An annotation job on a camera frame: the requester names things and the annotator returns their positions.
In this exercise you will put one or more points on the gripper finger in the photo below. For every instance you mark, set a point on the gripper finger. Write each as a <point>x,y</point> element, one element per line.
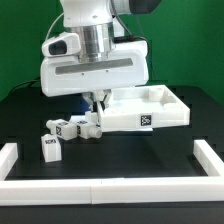
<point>103,97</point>
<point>89,98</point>

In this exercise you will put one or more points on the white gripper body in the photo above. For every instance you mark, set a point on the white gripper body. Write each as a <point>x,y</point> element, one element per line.
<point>125,66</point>

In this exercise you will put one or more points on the white square tabletop part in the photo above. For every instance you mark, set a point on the white square tabletop part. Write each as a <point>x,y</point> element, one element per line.
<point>142,108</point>

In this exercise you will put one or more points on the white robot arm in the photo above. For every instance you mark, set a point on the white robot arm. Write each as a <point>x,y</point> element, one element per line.
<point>93,55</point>

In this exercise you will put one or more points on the white tag sheet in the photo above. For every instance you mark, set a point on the white tag sheet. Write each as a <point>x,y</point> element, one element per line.
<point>78,118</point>

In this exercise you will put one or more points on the white U-shaped fence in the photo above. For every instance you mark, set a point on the white U-shaped fence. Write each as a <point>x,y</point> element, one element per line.
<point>209,187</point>

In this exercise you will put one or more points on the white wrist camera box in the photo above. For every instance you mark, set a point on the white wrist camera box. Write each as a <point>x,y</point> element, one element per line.
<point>65,44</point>

